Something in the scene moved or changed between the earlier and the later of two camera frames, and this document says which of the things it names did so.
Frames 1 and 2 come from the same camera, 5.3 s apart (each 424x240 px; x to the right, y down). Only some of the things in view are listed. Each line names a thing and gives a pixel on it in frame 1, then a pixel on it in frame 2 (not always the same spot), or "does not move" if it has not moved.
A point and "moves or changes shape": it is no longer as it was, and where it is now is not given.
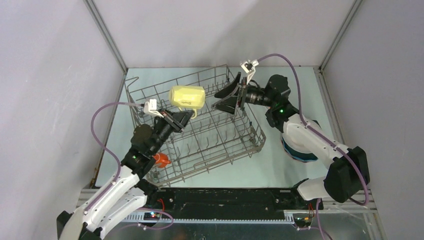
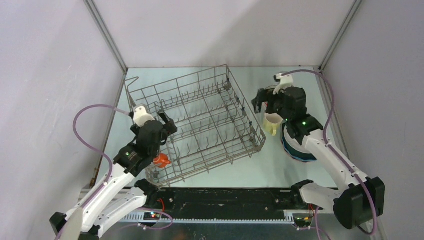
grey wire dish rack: (214, 138) does not move
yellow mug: (192, 97) moves or changes shape
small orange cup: (161, 160) does not move
